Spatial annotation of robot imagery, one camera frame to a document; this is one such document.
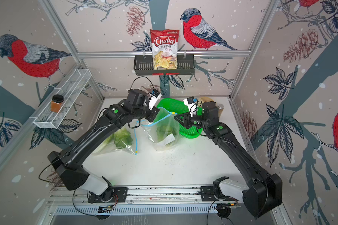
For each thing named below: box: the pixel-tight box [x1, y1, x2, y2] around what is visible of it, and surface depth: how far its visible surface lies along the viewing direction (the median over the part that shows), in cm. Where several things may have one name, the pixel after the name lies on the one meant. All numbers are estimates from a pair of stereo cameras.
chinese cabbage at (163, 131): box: [155, 124, 177, 148], surface depth 83 cm
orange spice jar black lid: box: [50, 94, 65, 113], surface depth 68 cm
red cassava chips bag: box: [149, 29, 180, 70], surface depth 87 cm
